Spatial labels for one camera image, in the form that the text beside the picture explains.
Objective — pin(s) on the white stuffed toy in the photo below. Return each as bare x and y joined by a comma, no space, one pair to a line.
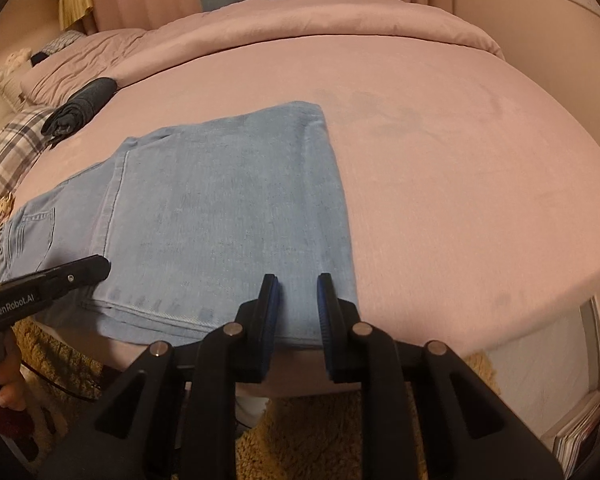
17,57

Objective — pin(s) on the white plush toy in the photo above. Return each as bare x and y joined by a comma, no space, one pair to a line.
7,92

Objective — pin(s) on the light blue denim pants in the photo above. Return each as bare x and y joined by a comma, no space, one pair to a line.
205,210

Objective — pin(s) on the blue checked pillow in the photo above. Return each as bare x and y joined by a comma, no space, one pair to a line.
62,42

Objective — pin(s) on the stack of magazines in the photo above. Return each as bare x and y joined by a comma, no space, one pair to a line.
582,435

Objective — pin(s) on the grey plaid pillow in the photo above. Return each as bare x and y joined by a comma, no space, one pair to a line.
15,145

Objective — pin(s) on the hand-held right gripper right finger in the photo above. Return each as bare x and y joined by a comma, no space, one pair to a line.
323,320

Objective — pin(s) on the white furniture panel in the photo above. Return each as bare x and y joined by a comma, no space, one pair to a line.
530,385

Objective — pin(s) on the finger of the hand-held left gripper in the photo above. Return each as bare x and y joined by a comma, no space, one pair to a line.
80,271

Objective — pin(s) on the person's left hand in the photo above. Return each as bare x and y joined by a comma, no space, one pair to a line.
11,377

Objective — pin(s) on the beige shaggy rug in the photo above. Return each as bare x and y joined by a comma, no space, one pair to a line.
305,435

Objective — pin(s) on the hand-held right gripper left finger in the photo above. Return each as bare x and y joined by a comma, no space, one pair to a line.
275,320

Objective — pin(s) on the pink duvet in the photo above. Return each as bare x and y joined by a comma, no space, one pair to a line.
305,25

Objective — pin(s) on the pink pillow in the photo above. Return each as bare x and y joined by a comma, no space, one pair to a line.
80,60

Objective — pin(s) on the dark grey folded garment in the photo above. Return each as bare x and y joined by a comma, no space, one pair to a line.
80,102

